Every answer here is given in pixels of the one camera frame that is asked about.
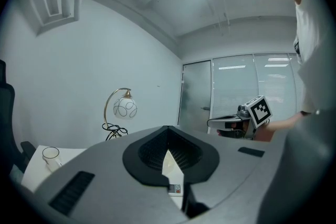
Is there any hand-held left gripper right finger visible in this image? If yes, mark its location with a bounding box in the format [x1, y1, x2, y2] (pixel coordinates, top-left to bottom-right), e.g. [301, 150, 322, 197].
[167, 125, 279, 224]

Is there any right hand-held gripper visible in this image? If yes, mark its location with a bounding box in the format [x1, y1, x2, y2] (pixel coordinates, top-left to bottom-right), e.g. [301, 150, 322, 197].
[206, 94, 274, 140]

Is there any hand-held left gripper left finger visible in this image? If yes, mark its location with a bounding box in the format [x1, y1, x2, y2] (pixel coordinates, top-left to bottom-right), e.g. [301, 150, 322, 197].
[33, 125, 190, 224]

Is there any white remote control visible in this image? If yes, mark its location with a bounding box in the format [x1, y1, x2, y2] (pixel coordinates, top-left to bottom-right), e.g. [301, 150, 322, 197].
[167, 183, 185, 197]

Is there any cream plastic organizer tray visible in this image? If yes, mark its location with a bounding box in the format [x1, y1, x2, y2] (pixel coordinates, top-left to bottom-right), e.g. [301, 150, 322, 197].
[162, 150, 177, 175]

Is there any person's right forearm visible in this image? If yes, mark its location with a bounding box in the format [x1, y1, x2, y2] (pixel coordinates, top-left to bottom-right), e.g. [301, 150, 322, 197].
[255, 112, 306, 143]

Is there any glass partition with blinds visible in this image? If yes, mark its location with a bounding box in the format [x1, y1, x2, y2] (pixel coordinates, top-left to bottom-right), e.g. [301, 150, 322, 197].
[211, 52, 306, 124]

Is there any frosted glass door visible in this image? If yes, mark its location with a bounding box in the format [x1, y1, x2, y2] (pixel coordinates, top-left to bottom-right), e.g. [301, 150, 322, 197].
[177, 60, 213, 135]

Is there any glass mug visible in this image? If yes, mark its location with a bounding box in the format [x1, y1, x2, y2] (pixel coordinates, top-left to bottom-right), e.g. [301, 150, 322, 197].
[41, 146, 64, 173]

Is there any brass globe table lamp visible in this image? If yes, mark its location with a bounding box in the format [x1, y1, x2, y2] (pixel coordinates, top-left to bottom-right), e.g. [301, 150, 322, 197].
[102, 87, 138, 141]

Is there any black office chair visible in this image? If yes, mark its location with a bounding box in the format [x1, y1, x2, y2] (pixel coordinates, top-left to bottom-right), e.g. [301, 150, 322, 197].
[0, 59, 37, 174]

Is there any person's beige shirt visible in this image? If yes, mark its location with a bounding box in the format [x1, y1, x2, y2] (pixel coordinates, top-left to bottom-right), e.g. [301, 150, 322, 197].
[256, 0, 336, 224]

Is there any black lamp cable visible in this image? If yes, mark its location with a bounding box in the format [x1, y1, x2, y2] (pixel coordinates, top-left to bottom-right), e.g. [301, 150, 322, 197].
[101, 123, 130, 141]

